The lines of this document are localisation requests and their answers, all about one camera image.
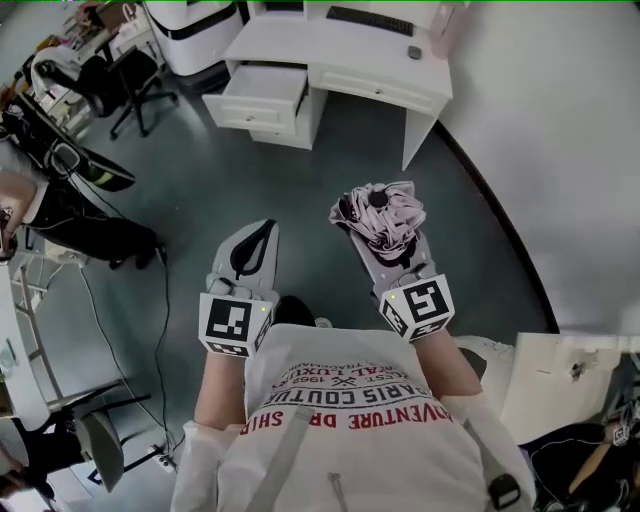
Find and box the white desk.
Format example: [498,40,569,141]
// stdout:
[221,0,454,172]

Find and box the grey harness strap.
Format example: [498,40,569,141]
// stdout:
[271,403,315,512]

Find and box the white desk drawer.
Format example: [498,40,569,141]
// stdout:
[201,63,309,139]

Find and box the person's left forearm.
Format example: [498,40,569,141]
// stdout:
[193,344,251,431]

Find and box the black keyboard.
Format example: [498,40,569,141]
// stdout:
[325,5,416,38]

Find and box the white robot with black band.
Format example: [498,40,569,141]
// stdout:
[148,0,247,94]

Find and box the black strap buckle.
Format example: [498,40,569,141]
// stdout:
[487,473,523,512]

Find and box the black office chair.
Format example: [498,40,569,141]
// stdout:
[73,44,180,141]

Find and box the pink umbrella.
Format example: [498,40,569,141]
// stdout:
[328,180,428,267]

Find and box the grey chair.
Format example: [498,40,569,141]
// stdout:
[64,378,169,494]

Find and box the white jacket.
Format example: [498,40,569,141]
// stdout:
[30,46,82,99]

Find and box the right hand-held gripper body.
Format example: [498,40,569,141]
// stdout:
[370,266,455,343]

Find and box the person's right forearm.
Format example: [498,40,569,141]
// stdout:
[412,327,484,404]

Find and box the wide white drawer front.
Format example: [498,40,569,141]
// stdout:
[317,68,442,115]

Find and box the person's black shoe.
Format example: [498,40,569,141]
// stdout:
[273,294,318,329]

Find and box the black floor cable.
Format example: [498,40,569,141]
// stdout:
[74,184,179,454]

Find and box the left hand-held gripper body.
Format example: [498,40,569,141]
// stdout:
[198,272,281,359]

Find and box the white work table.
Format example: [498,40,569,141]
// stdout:
[0,249,64,419]

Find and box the beige standing board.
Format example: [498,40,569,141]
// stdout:
[431,1,469,57]

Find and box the black bag with yellow stripe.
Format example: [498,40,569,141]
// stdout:
[47,139,137,194]

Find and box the person's white printed shirt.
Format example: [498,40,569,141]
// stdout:
[171,322,537,512]

